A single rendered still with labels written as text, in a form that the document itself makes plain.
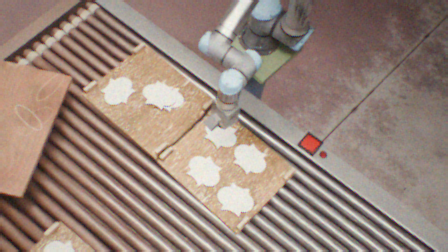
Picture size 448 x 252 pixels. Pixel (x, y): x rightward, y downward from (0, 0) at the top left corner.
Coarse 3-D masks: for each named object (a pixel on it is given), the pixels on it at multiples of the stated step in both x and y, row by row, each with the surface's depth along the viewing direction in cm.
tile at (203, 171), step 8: (192, 160) 206; (200, 160) 206; (208, 160) 207; (192, 168) 204; (200, 168) 205; (208, 168) 205; (216, 168) 205; (192, 176) 203; (200, 176) 203; (208, 176) 203; (216, 176) 204; (200, 184) 202; (208, 184) 202
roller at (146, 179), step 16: (64, 112) 213; (80, 128) 211; (96, 144) 209; (128, 160) 206; (144, 176) 204; (160, 192) 202; (176, 208) 200; (192, 224) 199; (208, 224) 198; (224, 240) 195
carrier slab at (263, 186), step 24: (192, 144) 210; (240, 144) 212; (264, 144) 213; (168, 168) 205; (240, 168) 207; (288, 168) 209; (192, 192) 201; (216, 192) 202; (264, 192) 204; (216, 216) 198; (240, 216) 198
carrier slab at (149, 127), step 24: (120, 72) 222; (144, 72) 224; (168, 72) 225; (96, 96) 216; (192, 96) 220; (120, 120) 212; (144, 120) 213; (168, 120) 214; (192, 120) 215; (144, 144) 208; (168, 144) 209
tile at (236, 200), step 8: (232, 184) 203; (224, 192) 201; (232, 192) 201; (240, 192) 202; (224, 200) 200; (232, 200) 200; (240, 200) 200; (248, 200) 200; (224, 208) 198; (232, 208) 198; (240, 208) 199; (248, 208) 199
